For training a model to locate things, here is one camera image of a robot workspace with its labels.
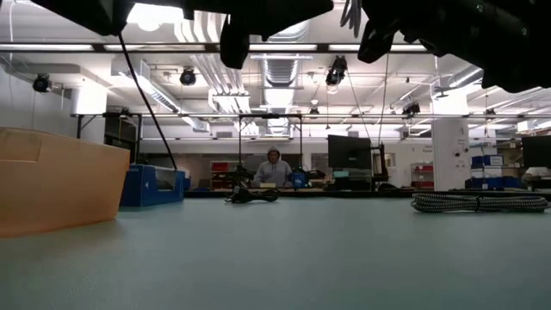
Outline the black hanging camera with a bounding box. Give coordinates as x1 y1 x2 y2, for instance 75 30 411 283
325 54 349 87

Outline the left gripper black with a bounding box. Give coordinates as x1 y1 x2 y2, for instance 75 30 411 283
183 0 335 70

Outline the black ceiling spot lamp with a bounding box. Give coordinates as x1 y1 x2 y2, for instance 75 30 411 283
179 67 198 87
32 72 53 94

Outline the shelf with red bins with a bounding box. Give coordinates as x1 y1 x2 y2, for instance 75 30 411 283
209 160 242 189

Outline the black computer monitor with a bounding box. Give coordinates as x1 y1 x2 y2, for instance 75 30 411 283
327 133 373 171
521 135 551 170

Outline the silver ventilation duct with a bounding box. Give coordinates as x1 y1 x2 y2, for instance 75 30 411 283
257 20 312 90

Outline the blue cardboard box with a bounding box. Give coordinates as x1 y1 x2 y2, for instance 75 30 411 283
119 164 187 208

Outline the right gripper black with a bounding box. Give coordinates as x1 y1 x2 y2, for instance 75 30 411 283
357 0 431 65

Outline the orange plastic bin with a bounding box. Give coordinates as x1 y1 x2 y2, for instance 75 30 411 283
0 126 132 239

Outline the black shelving frame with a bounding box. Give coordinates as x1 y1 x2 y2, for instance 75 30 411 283
71 112 144 164

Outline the thin black hanging cable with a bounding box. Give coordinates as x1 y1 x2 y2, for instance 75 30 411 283
116 33 179 171

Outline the stack of blue bins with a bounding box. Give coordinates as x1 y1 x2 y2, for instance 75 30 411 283
471 154 522 189

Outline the white pillar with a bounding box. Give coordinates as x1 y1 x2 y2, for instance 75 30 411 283
430 118 471 192

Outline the black USB cable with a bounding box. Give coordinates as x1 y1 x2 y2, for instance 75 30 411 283
224 185 282 205

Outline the person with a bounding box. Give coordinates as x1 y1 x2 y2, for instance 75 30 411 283
252 146 294 189

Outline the black-white braided cable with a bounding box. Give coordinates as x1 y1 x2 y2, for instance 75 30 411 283
410 192 551 214

